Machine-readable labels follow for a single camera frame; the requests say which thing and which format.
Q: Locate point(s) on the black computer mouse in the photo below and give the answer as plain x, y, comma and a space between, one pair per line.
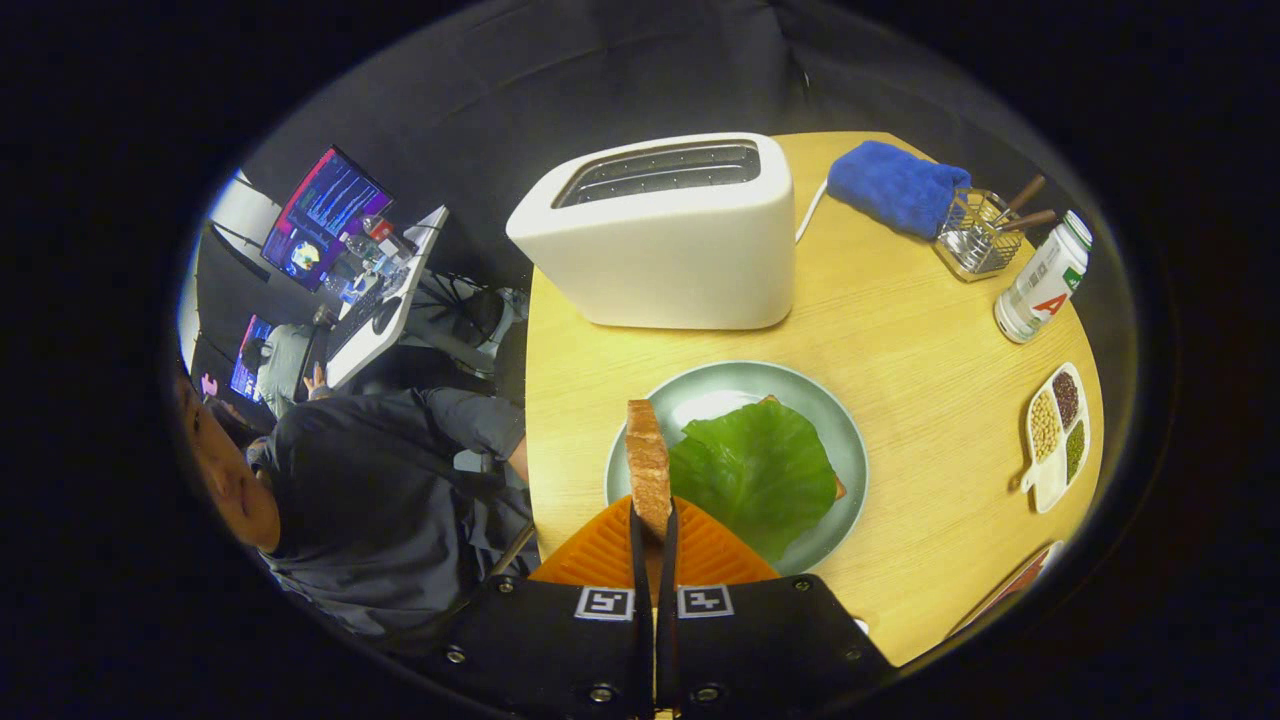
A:
385, 315

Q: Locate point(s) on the white plate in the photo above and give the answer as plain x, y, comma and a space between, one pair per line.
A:
1010, 590

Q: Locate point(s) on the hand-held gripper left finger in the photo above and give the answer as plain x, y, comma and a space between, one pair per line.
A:
638, 570

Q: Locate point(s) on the white divided dish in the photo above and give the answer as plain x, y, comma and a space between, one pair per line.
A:
1050, 485

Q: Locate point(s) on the pale green plate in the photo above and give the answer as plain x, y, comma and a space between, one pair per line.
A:
720, 385

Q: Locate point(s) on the toasted bread slice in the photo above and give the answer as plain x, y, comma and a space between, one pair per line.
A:
648, 460

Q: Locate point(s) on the green lettuce leaf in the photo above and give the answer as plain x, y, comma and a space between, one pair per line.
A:
750, 470

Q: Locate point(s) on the person's body in grey clothing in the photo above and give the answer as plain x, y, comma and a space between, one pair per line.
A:
380, 480

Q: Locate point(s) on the white bread slice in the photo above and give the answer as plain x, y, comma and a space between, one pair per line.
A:
839, 488

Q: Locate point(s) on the pile of green beans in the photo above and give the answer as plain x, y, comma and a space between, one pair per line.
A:
1075, 450

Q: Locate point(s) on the white bottle with green cap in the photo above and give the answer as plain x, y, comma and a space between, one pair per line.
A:
1045, 280

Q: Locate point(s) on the black keyboard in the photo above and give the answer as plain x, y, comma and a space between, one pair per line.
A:
355, 315

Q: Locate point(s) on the small computer monitor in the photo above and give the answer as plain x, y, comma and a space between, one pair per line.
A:
250, 360

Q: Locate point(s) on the pile of dark beans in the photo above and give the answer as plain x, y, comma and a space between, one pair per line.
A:
1066, 398

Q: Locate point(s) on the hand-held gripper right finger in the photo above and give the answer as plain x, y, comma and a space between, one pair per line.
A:
668, 580

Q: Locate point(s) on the white office desk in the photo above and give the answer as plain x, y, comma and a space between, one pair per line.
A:
425, 245

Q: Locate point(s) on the large computer monitor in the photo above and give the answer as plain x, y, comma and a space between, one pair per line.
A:
325, 215

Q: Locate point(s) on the white toaster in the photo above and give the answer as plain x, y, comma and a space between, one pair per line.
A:
680, 260

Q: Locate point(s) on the blue cloth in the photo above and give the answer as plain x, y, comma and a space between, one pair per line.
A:
895, 185

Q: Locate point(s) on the pile of yellow beans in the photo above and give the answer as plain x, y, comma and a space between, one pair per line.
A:
1044, 425

